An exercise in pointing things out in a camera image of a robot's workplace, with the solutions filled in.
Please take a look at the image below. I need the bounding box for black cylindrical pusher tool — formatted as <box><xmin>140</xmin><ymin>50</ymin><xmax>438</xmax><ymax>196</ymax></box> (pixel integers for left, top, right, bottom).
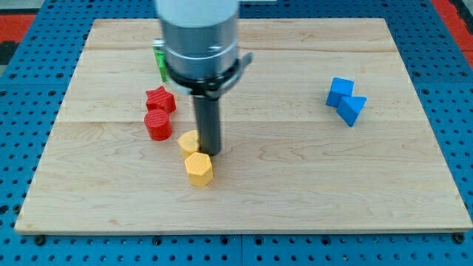
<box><xmin>193</xmin><ymin>96</ymin><xmax>221</xmax><ymax>156</ymax></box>

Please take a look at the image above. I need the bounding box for yellow hexagon block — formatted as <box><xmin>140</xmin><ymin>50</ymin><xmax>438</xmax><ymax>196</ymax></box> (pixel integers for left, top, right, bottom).
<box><xmin>184</xmin><ymin>152</ymin><xmax>214</xmax><ymax>187</ymax></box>

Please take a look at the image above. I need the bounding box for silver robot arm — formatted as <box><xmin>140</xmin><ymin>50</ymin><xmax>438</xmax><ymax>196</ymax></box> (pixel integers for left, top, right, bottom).
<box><xmin>154</xmin><ymin>0</ymin><xmax>253</xmax><ymax>156</ymax></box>

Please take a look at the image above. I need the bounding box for yellow heart block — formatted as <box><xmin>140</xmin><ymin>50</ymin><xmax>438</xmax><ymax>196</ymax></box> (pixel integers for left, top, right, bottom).
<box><xmin>177</xmin><ymin>130</ymin><xmax>200</xmax><ymax>160</ymax></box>

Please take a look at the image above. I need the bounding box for red star block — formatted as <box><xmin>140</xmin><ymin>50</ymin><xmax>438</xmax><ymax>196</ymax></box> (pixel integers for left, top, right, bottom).
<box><xmin>146</xmin><ymin>86</ymin><xmax>177</xmax><ymax>114</ymax></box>

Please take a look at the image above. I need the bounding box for red cylinder block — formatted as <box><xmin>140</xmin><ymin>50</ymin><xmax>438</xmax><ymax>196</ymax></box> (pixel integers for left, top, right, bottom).
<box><xmin>144</xmin><ymin>109</ymin><xmax>172</xmax><ymax>141</ymax></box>

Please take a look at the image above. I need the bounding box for green block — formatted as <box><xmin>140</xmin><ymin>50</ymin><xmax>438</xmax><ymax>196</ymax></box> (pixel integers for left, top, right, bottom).
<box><xmin>154</xmin><ymin>50</ymin><xmax>167</xmax><ymax>82</ymax></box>

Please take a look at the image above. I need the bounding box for wooden board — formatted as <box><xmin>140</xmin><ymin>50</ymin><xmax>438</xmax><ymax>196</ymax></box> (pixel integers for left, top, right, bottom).
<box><xmin>15</xmin><ymin>18</ymin><xmax>472</xmax><ymax>236</ymax></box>

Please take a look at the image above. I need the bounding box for blue cube block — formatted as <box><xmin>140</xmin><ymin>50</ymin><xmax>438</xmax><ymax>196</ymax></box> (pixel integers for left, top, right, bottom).
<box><xmin>326</xmin><ymin>77</ymin><xmax>355</xmax><ymax>107</ymax></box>

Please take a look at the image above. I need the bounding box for blue triangle block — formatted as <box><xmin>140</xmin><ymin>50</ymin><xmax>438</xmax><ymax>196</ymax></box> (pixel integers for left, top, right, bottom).
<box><xmin>336</xmin><ymin>96</ymin><xmax>367</xmax><ymax>127</ymax></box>

